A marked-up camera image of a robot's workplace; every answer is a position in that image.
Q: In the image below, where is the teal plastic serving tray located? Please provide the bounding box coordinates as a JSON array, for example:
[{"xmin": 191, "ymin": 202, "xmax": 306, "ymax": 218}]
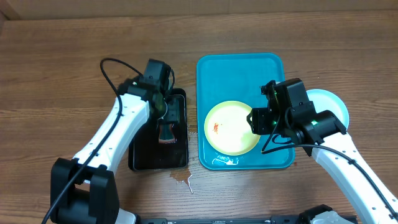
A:
[{"xmin": 197, "ymin": 53, "xmax": 295, "ymax": 170}]

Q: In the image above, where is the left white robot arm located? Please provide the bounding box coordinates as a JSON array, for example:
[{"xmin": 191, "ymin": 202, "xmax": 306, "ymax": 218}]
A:
[{"xmin": 43, "ymin": 77, "xmax": 188, "ymax": 223}]

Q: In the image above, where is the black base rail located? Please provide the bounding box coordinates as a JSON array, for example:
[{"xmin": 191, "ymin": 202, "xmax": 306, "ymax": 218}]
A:
[{"xmin": 137, "ymin": 215, "xmax": 300, "ymax": 224}]

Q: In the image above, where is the green and orange sponge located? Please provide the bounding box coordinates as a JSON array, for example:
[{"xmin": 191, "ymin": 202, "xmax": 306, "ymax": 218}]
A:
[{"xmin": 159, "ymin": 124, "xmax": 176, "ymax": 144}]

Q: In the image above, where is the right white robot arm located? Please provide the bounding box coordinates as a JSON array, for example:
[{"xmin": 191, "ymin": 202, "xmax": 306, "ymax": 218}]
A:
[{"xmin": 246, "ymin": 103, "xmax": 397, "ymax": 223}]

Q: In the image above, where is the light blue plate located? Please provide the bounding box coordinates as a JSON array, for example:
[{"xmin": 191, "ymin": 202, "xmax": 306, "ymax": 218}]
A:
[{"xmin": 307, "ymin": 89, "xmax": 349, "ymax": 129}]

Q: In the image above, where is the yellow plate tray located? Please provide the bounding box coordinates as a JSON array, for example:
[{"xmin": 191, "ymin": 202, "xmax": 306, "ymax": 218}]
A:
[{"xmin": 204, "ymin": 101, "xmax": 260, "ymax": 156}]

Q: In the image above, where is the black water tray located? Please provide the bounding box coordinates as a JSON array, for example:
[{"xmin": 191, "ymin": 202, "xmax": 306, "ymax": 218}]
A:
[{"xmin": 128, "ymin": 88, "xmax": 188, "ymax": 170}]

